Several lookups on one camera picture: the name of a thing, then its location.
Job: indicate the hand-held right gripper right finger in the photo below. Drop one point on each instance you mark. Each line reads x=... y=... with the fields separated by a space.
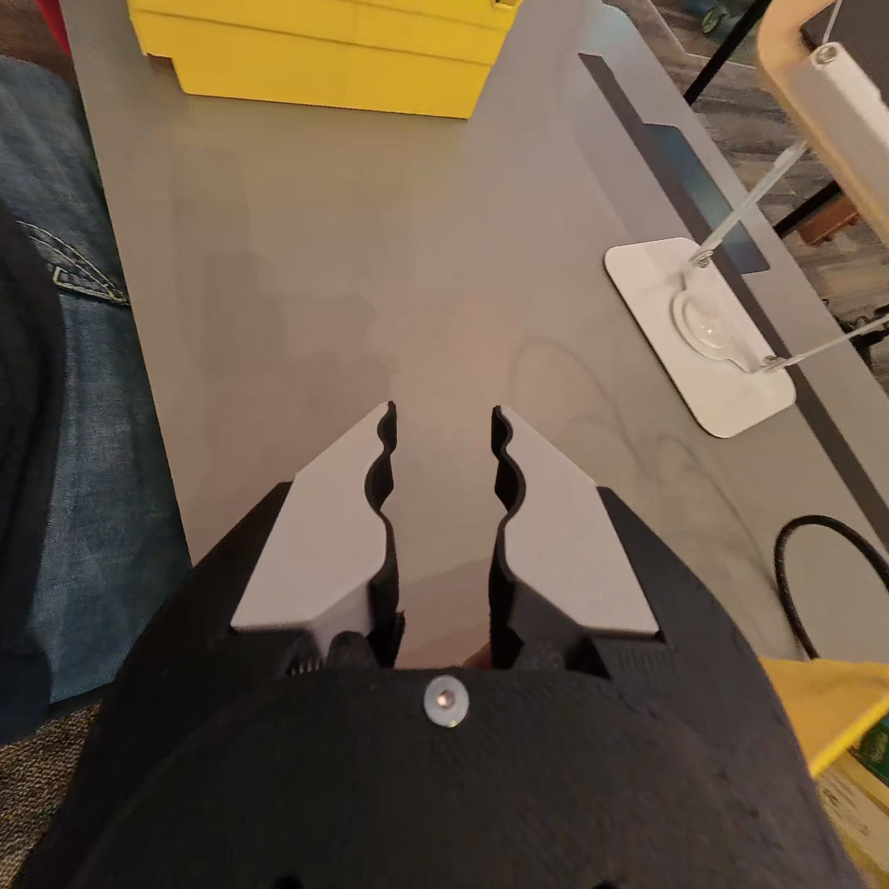
x=576 y=562

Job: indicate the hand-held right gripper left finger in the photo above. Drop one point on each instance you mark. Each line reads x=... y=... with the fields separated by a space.
x=319 y=555

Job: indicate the person's right hand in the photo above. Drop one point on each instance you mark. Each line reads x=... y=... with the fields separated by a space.
x=479 y=658

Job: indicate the white folding stand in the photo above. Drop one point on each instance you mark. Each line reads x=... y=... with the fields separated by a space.
x=736 y=396

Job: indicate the person's jeans leg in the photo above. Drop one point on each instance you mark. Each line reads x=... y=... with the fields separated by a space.
x=104 y=417

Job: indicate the yellow plastic bin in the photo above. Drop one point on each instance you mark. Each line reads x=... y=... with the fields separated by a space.
x=312 y=62
x=826 y=701

